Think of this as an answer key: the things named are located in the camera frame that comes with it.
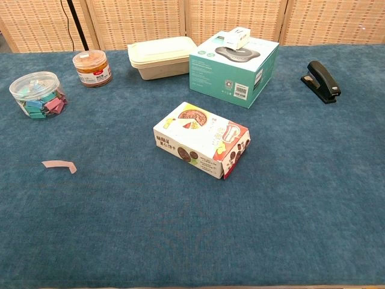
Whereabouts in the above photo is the pink paper strip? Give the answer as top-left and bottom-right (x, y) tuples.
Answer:
(42, 160), (78, 175)

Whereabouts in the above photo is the white snack box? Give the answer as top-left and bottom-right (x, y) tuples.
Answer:
(153, 101), (251, 180)

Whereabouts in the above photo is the teal speaker product box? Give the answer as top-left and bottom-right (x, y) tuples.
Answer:
(189, 30), (280, 110)

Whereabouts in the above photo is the small white carton box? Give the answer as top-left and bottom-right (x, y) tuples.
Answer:
(224, 26), (251, 51)

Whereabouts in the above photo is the blue table cloth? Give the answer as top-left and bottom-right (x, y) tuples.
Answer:
(0, 44), (385, 288)

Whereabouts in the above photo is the beige lidded lunch container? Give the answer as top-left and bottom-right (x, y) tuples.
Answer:
(127, 36), (198, 81)

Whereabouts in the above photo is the clear jar with brown snacks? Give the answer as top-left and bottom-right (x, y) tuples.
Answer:
(72, 49), (113, 88)

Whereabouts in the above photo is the bamboo folding screen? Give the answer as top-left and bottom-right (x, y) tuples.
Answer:
(0, 0), (385, 54)

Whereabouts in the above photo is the black stapler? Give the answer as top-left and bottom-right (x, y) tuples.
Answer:
(300, 60), (342, 104)

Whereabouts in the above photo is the clear jar of binder clips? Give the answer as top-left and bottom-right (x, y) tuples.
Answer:
(8, 71), (69, 120)

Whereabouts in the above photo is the black tripod stand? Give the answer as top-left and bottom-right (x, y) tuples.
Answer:
(66, 0), (90, 51)

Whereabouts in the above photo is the thin black hanging cable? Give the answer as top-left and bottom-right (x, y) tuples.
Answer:
(60, 0), (76, 52)

